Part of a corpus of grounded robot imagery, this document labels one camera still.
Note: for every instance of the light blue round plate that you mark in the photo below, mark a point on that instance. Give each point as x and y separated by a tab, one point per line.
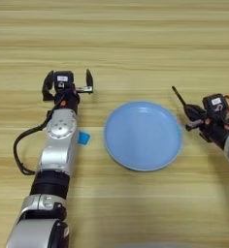
142	135

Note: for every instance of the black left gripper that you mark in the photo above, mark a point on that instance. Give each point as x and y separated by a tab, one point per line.
68	100

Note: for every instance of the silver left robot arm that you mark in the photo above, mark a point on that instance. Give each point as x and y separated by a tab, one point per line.
56	151

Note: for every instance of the blue rectangular eraser block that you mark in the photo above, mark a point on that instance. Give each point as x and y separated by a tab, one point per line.
84	138

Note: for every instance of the left gripper labelled black box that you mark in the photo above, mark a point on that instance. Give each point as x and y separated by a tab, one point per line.
63	79

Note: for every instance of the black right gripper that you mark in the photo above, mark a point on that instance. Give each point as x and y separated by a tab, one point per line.
216	129

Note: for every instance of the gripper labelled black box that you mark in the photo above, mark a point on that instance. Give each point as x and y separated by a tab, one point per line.
63	79
215	103

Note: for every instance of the right gripper labelled black box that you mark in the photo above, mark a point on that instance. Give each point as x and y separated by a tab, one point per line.
215	103

